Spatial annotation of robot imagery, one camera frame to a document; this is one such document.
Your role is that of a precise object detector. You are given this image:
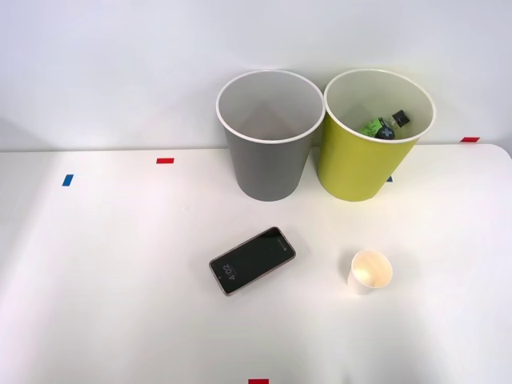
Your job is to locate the green label plastic bottle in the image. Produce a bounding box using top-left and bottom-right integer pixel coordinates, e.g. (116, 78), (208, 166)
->
(361, 118), (398, 141)

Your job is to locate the grey plastic waste bin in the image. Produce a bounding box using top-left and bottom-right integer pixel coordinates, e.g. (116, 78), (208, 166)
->
(216, 70), (326, 202)

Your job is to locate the black smartphone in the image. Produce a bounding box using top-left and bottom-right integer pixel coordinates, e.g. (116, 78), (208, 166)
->
(208, 226), (298, 297)

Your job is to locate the yellow-green plastic waste bin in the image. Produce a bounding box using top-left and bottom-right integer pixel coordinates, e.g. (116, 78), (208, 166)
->
(318, 68), (437, 203)

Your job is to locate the white paper cup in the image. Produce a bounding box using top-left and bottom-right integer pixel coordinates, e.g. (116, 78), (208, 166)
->
(346, 249), (394, 297)

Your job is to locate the yellow label bottle black cap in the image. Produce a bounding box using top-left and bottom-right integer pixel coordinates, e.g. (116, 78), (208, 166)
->
(390, 110), (412, 129)

